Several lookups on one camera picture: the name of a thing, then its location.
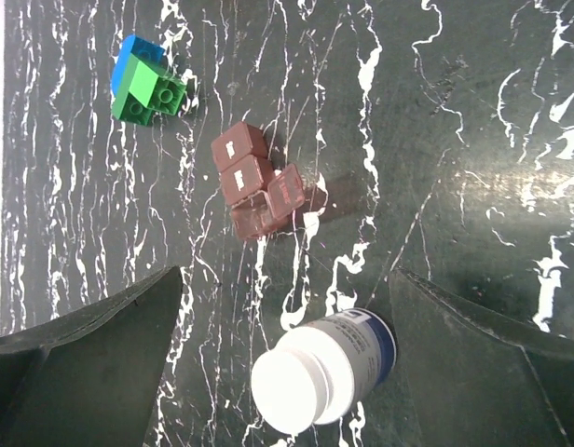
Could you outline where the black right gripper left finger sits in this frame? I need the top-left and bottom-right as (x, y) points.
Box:
(0, 266), (183, 446)

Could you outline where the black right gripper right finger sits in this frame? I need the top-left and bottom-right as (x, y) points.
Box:
(389, 268), (574, 446)

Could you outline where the white vitamin pill bottle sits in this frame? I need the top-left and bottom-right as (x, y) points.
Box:
(251, 307), (397, 435)

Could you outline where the red weekly pill organizer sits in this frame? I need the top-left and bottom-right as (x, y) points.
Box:
(211, 121), (306, 240)

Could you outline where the green blue toy brick cluster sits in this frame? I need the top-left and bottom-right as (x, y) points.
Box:
(111, 34), (187, 126)

